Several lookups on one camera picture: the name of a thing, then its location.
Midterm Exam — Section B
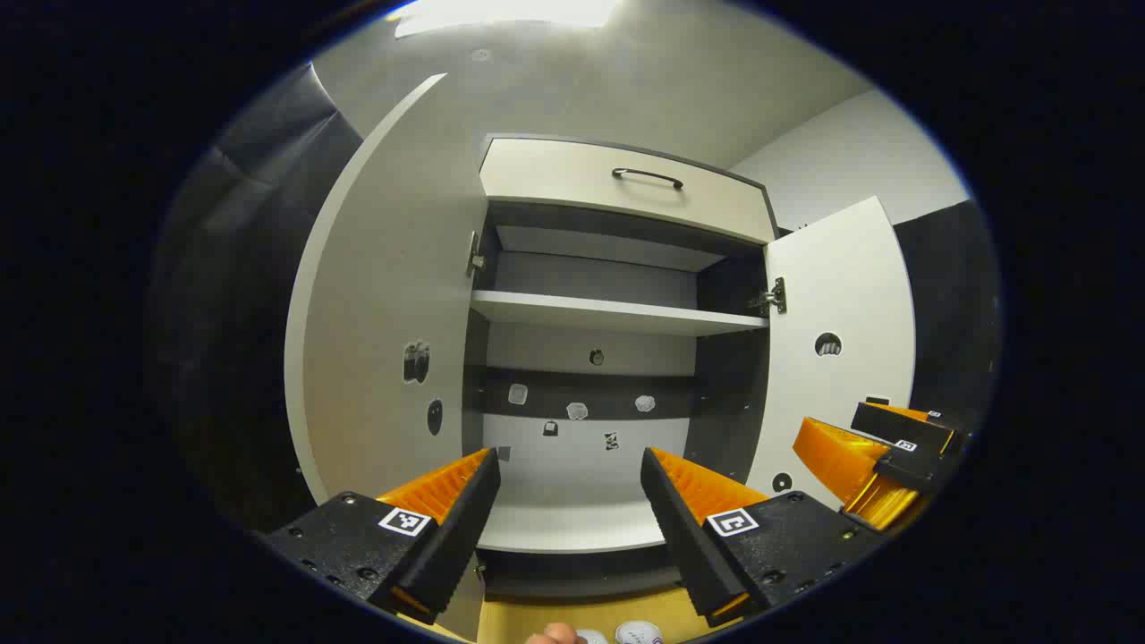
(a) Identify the black backdrop cloth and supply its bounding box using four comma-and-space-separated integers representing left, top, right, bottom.
152, 63, 363, 538
895, 201, 1000, 435

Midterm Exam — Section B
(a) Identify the black drawer handle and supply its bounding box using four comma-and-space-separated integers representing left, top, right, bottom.
612, 167, 685, 191

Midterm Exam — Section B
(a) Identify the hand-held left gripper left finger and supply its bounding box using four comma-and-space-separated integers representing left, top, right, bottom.
259, 447, 502, 625

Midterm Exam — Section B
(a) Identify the white cabinet drawer front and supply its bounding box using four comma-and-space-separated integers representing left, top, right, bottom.
479, 136, 777, 244

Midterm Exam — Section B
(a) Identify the white cabinet shelf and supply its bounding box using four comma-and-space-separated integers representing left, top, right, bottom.
471, 289, 770, 338

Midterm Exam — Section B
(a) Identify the ceiling light panel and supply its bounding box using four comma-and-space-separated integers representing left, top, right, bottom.
394, 0, 620, 38

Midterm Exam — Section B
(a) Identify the white shoe cabinet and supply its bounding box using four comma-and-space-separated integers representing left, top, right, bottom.
461, 134, 779, 600

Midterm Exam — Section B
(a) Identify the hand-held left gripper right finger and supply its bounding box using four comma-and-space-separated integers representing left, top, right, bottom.
640, 447, 886, 627

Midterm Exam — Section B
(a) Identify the white shoe cabinet door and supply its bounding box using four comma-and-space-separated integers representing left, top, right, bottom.
284, 73, 491, 641
747, 197, 918, 511

